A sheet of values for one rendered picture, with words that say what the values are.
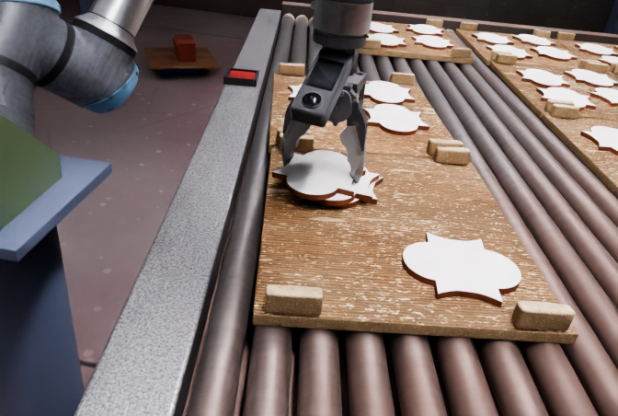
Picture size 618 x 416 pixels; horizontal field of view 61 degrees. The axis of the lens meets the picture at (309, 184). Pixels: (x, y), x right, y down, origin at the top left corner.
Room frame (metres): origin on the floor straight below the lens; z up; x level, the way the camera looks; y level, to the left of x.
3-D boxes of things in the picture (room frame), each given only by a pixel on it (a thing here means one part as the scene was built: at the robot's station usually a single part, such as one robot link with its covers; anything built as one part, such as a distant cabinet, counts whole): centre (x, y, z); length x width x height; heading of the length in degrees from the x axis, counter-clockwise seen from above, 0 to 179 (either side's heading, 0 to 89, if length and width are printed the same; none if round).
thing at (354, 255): (0.62, -0.12, 0.93); 0.41 x 0.35 x 0.02; 4
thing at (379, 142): (1.04, -0.08, 0.93); 0.41 x 0.35 x 0.02; 5
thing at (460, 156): (0.83, -0.24, 0.95); 0.06 x 0.02 x 0.03; 94
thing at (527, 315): (0.44, -0.26, 0.95); 0.06 x 0.02 x 0.03; 94
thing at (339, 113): (0.71, -0.02, 1.10); 0.09 x 0.08 x 0.12; 164
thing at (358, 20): (0.71, -0.02, 1.18); 0.08 x 0.08 x 0.05
